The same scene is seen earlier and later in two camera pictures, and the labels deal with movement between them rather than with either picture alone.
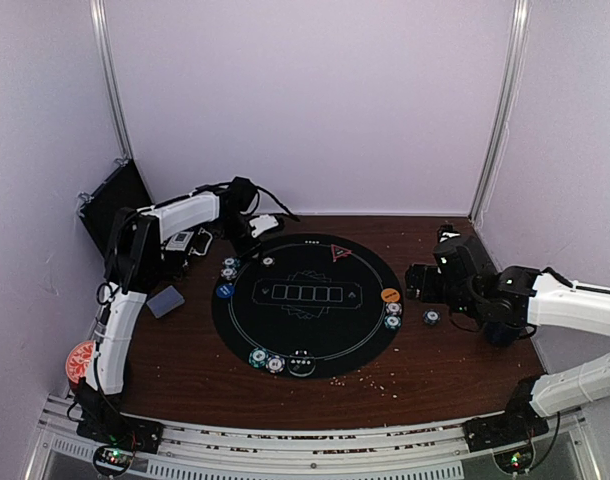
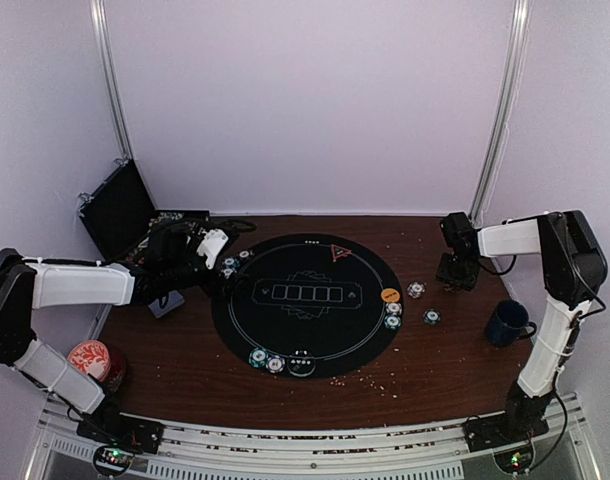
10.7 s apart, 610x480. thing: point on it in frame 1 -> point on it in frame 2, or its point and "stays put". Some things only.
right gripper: [413, 278] -> [443, 273]
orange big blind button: [390, 295] stays put
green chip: [258, 357] stays put
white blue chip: [394, 308] stays put
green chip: [392, 321] stays put
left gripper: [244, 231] -> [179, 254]
